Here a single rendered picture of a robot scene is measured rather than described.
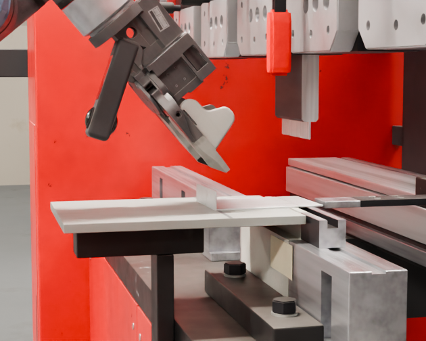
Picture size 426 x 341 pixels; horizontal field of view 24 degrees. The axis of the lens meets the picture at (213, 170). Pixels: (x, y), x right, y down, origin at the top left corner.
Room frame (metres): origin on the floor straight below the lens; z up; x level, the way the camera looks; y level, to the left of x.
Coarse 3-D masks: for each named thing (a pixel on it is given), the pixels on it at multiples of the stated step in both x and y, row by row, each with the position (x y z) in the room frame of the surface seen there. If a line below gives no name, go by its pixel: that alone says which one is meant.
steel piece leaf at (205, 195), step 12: (204, 192) 1.14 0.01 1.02; (216, 192) 1.10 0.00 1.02; (204, 204) 1.14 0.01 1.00; (216, 204) 1.10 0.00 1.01; (228, 204) 1.13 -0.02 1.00; (240, 204) 1.13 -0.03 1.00; (252, 204) 1.13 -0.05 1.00; (264, 204) 1.13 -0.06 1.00; (276, 204) 1.13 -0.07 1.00; (288, 204) 1.13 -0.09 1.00
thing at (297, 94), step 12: (300, 60) 1.11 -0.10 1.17; (312, 60) 1.11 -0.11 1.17; (288, 72) 1.15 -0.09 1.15; (300, 72) 1.11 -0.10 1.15; (312, 72) 1.11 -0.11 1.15; (276, 84) 1.20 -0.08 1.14; (288, 84) 1.15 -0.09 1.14; (300, 84) 1.11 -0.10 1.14; (312, 84) 1.11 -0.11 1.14; (276, 96) 1.20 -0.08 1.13; (288, 96) 1.15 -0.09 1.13; (300, 96) 1.11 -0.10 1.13; (312, 96) 1.11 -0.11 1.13; (276, 108) 1.20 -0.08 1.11; (288, 108) 1.15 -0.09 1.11; (300, 108) 1.11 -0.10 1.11; (312, 108) 1.11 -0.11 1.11; (288, 120) 1.18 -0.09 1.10; (300, 120) 1.11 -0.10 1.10; (312, 120) 1.11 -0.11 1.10; (288, 132) 1.18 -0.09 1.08; (300, 132) 1.13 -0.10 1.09
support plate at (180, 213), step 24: (72, 216) 1.06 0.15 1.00; (96, 216) 1.06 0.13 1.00; (120, 216) 1.06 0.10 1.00; (144, 216) 1.06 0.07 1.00; (168, 216) 1.06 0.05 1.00; (192, 216) 1.06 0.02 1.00; (216, 216) 1.06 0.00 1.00; (240, 216) 1.06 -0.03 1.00; (264, 216) 1.06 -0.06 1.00; (288, 216) 1.06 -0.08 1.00
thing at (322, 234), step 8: (304, 208) 1.14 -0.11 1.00; (312, 208) 1.12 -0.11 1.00; (312, 216) 1.06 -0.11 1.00; (320, 216) 1.09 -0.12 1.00; (328, 216) 1.06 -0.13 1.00; (336, 216) 1.06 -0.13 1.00; (312, 224) 1.05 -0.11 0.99; (320, 224) 1.03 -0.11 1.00; (328, 224) 1.06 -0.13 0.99; (336, 224) 1.04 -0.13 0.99; (344, 224) 1.04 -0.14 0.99; (304, 232) 1.07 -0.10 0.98; (312, 232) 1.05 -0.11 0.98; (320, 232) 1.03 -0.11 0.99; (328, 232) 1.03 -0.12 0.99; (336, 232) 1.03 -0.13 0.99; (344, 232) 1.03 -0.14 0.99; (304, 240) 1.07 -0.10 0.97; (312, 240) 1.05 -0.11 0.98; (320, 240) 1.03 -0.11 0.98; (328, 240) 1.03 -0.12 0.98; (336, 240) 1.03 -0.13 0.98; (344, 240) 1.04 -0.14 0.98
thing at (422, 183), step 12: (420, 180) 1.24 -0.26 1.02; (420, 192) 1.23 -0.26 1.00; (324, 204) 1.14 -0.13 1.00; (336, 204) 1.14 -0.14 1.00; (348, 204) 1.15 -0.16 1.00; (360, 204) 1.15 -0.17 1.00; (372, 204) 1.15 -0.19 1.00; (384, 204) 1.16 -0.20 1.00; (396, 204) 1.16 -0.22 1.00; (408, 204) 1.16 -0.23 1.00; (420, 204) 1.17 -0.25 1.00
